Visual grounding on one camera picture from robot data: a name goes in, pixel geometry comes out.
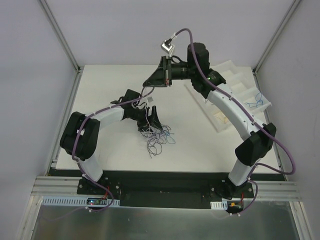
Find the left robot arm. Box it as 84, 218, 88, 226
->
59, 89, 163, 195

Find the orange wire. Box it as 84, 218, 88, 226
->
213, 111, 231, 125

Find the purple wire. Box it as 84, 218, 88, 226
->
146, 124, 173, 159

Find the left white cable duct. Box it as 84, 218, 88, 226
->
42, 196, 120, 208

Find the right white cable duct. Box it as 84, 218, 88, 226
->
210, 201, 228, 211

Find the white foam compartment tray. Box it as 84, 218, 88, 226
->
184, 60, 272, 133

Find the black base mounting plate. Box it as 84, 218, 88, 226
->
76, 170, 254, 209

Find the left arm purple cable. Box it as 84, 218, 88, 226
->
71, 96, 145, 213

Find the white cable duct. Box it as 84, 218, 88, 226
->
210, 201, 228, 211
42, 196, 120, 208

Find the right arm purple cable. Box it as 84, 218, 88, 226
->
172, 27, 296, 210

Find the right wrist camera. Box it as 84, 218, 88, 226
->
161, 38, 175, 57

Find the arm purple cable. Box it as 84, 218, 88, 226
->
172, 27, 296, 210
71, 96, 145, 213

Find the left aluminium frame post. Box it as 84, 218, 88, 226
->
38, 0, 85, 73

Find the dark blue wire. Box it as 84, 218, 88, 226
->
162, 128, 177, 146

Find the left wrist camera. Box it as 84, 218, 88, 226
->
147, 97, 154, 103

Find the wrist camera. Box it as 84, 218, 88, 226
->
161, 38, 175, 57
147, 97, 154, 103

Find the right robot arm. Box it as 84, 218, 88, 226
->
143, 40, 276, 200

